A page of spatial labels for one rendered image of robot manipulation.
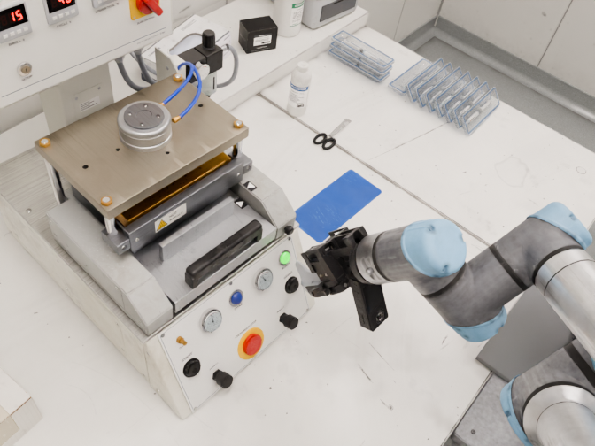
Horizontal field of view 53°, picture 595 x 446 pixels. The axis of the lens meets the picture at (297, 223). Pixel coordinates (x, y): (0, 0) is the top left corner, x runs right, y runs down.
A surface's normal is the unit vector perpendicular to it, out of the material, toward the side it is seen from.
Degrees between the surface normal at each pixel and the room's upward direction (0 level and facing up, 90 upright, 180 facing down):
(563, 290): 69
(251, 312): 65
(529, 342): 45
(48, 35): 90
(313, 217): 0
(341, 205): 0
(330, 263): 35
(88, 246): 0
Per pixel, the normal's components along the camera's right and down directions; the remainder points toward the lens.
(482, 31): -0.64, 0.54
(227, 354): 0.71, 0.27
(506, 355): -0.36, -0.06
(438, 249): 0.52, -0.18
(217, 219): 0.73, 0.58
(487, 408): 0.12, -0.62
